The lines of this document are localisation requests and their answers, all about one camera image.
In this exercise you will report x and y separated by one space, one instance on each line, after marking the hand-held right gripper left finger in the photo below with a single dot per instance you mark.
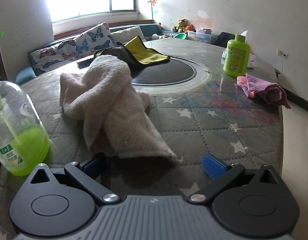
94 165

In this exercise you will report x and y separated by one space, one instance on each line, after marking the pale pink towel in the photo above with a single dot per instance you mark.
106 92

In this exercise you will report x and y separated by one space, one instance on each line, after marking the black remote control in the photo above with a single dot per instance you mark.
84 62

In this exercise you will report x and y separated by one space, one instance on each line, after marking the green plastic basin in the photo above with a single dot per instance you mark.
180 36

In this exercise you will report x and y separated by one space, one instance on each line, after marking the colourful pinwheel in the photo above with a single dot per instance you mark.
152 1

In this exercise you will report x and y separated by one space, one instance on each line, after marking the black white plush toy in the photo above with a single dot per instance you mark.
155 36

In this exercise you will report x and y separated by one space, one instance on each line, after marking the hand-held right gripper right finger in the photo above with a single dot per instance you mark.
214 166

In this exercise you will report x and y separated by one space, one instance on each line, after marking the orange plush toy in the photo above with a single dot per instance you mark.
190 28

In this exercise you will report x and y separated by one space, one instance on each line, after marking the clear pump bottle green liquid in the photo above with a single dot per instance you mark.
23 140

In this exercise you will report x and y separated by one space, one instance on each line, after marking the green plastic bottle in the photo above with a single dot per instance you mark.
235 57

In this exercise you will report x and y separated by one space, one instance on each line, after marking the large clear storage box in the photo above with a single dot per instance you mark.
204 38

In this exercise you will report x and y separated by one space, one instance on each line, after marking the small clear storage box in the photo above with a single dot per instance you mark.
204 31

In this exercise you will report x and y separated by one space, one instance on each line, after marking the round black induction cooktop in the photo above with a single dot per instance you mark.
169 70

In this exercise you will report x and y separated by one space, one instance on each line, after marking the pink purple cloth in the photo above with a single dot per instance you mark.
264 90

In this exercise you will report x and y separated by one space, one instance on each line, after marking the white wall socket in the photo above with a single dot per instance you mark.
282 53

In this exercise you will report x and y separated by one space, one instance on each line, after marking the white pillow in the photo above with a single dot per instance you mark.
126 33

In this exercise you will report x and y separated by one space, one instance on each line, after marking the butterfly print pillow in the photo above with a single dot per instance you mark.
94 37
51 55

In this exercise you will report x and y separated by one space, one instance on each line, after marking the black bag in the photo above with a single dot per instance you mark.
222 38

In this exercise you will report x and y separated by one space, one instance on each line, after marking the brown teddy bear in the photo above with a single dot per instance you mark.
180 25

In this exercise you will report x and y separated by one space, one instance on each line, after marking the yellow grey microfiber cloth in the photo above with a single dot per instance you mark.
144 52

